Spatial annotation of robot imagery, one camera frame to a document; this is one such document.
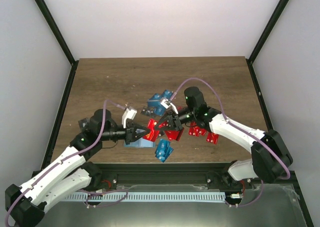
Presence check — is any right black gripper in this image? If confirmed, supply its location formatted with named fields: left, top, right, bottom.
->
left=154, top=107, right=196, bottom=132

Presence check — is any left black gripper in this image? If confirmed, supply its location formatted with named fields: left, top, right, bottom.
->
left=101, top=122, right=151, bottom=146

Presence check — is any teal leather card holder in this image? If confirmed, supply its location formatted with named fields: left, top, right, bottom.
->
left=123, top=138, right=156, bottom=148

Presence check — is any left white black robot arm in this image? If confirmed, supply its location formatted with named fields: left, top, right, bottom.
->
left=5, top=109, right=150, bottom=227

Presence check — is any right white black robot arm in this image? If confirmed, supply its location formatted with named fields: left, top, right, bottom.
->
left=154, top=86, right=293, bottom=189

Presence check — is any red VIP card centre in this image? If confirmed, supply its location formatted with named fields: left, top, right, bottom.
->
left=164, top=127, right=185, bottom=141

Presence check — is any blue card lower pile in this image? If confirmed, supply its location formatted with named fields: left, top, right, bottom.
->
left=153, top=104, right=166, bottom=117

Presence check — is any black card beside blue pile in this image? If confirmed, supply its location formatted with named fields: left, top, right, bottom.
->
left=140, top=106, right=157, bottom=118

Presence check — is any blue card centre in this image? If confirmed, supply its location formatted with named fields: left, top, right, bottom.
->
left=155, top=138, right=171, bottom=158

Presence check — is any blue card with stripe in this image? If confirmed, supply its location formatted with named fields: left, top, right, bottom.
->
left=147, top=93, right=163, bottom=108

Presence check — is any red VIP card far right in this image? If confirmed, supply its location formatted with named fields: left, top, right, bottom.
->
left=206, top=132, right=219, bottom=145

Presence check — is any grey metal tray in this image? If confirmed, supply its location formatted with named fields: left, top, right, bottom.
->
left=39, top=184, right=307, bottom=227

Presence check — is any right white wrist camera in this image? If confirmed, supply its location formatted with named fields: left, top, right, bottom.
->
left=160, top=97, right=179, bottom=114

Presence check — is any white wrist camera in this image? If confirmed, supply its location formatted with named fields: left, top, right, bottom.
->
left=121, top=106, right=137, bottom=128
left=160, top=97, right=179, bottom=114

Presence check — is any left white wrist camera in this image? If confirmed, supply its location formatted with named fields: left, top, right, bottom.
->
left=121, top=106, right=137, bottom=128

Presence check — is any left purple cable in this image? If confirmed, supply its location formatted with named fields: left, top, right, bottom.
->
left=4, top=99, right=131, bottom=227

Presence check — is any purple cable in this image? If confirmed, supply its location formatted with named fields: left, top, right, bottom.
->
left=172, top=77, right=291, bottom=180
left=4, top=99, right=131, bottom=227

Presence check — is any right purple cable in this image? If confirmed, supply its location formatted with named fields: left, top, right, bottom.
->
left=172, top=77, right=291, bottom=180

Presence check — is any light blue slotted cable duct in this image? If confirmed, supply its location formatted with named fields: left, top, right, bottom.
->
left=62, top=191, right=226, bottom=203

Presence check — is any black aluminium front rail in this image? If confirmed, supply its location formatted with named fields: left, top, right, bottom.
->
left=32, top=162, right=296, bottom=188

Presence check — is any left black frame post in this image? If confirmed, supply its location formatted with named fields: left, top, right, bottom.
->
left=26, top=0, right=77, bottom=66

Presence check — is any black frame post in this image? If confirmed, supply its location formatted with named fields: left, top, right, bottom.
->
left=248, top=0, right=298, bottom=63
left=26, top=0, right=77, bottom=66

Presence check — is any right black frame post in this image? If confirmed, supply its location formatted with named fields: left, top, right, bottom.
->
left=248, top=0, right=298, bottom=63

